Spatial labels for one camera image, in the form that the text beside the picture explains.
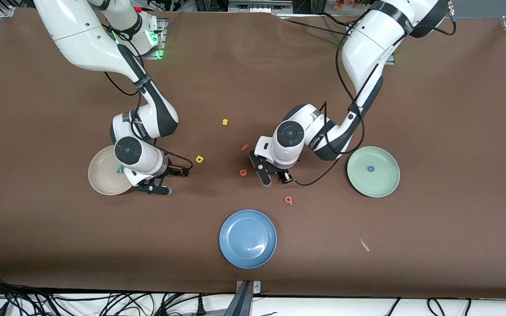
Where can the beige plate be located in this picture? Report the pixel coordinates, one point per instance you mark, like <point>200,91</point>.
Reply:
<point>103,171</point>

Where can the light green plate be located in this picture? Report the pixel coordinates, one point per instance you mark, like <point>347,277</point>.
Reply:
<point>380,184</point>

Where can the metal frame bar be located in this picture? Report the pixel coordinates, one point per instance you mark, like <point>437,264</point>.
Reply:
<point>257,6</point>

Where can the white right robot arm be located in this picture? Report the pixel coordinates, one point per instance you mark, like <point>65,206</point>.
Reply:
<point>139,153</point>

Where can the brown table cover sheet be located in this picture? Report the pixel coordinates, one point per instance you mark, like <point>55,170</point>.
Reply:
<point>253,79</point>

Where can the white paper scrap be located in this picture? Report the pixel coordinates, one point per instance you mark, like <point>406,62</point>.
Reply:
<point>364,245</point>

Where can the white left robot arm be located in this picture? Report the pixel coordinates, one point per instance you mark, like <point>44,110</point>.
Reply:
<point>290,136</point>

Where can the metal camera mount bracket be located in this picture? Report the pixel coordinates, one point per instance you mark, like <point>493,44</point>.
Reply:
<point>246,298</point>

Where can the blue plate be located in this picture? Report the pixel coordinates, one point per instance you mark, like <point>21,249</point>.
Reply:
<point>247,239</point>

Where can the orange flowers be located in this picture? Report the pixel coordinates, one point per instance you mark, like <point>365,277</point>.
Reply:
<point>349,3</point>

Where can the yellow foam letter a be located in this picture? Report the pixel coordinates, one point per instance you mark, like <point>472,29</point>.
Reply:
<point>199,159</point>

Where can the black power plug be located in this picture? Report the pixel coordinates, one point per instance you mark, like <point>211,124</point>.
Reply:
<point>200,307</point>

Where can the pink foam letter b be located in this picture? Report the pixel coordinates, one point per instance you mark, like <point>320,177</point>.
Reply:
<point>288,200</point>

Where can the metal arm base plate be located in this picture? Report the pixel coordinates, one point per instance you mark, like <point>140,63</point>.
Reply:
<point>162,35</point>
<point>391,59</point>

